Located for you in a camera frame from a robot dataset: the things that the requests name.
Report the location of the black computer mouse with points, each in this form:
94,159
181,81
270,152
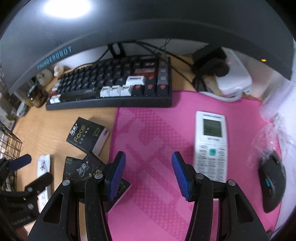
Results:
273,180

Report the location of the small duck figurine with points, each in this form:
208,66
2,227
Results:
58,71

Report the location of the white remote control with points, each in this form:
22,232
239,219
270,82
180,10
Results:
211,149

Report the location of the black mechanical keyboard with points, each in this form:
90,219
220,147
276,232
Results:
142,81

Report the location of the dark glass jar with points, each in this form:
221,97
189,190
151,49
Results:
37,95

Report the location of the black wire basket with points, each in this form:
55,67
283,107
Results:
10,149

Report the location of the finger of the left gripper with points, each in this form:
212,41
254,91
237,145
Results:
34,188
11,165

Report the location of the white power strip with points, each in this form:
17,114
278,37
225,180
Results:
238,78

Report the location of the black computer monitor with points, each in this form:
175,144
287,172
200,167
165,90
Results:
38,34

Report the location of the pink desk mat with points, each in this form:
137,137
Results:
153,207

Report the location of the small ceramic bowl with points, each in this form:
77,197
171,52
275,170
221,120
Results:
22,110

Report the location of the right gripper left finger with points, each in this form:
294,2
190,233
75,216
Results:
59,219

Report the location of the black power adapter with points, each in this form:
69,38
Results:
210,60

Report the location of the black Face tissue pack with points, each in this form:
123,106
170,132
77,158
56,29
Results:
88,167
71,168
87,136

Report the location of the clear crumpled plastic bag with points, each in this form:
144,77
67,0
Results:
278,110

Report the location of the white wet wipes pack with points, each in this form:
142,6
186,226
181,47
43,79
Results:
43,167

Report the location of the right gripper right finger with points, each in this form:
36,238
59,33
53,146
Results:
237,219

